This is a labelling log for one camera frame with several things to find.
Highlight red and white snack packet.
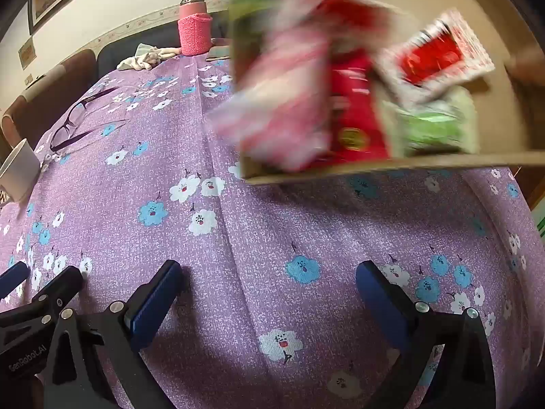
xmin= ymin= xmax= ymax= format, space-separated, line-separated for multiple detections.
xmin=379 ymin=7 xmax=497 ymax=103

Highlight small wall plaque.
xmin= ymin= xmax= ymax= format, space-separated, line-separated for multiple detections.
xmin=18 ymin=38 xmax=35 ymax=69

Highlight purple floral tablecloth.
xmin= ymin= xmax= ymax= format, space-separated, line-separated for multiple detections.
xmin=0 ymin=53 xmax=537 ymax=409

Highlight green and white snack packet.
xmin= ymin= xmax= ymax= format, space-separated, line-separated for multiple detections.
xmin=381 ymin=87 xmax=482 ymax=158

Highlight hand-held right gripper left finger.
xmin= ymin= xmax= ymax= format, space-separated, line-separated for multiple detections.
xmin=40 ymin=259 xmax=185 ymax=409

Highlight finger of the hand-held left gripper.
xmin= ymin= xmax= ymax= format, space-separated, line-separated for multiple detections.
xmin=0 ymin=262 xmax=30 ymax=301
xmin=26 ymin=265 xmax=84 ymax=320

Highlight pink bottle with knitted sleeve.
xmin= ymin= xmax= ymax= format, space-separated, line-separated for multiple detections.
xmin=176 ymin=0 xmax=214 ymax=57

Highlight dark framed eyeglasses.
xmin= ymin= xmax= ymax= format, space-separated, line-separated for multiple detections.
xmin=49 ymin=86 xmax=130 ymax=153

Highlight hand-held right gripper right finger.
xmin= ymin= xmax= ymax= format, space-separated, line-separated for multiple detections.
xmin=355 ymin=260 xmax=497 ymax=409

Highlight white cup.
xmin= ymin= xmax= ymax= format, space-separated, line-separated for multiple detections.
xmin=0 ymin=138 xmax=43 ymax=205

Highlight pink snack packet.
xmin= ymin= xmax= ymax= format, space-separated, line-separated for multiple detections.
xmin=208 ymin=0 xmax=337 ymax=171

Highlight brown chair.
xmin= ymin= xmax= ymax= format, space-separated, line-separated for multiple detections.
xmin=0 ymin=49 xmax=99 ymax=150

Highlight small fabric pouch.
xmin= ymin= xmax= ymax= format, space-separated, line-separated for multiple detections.
xmin=205 ymin=45 xmax=233 ymax=62

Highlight cardboard box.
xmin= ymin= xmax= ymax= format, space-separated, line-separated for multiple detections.
xmin=228 ymin=0 xmax=545 ymax=186

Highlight white crumpled cloth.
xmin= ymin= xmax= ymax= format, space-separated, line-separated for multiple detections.
xmin=117 ymin=43 xmax=182 ymax=72

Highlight black sofa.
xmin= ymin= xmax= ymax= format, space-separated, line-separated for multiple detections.
xmin=98 ymin=11 xmax=233 ymax=69

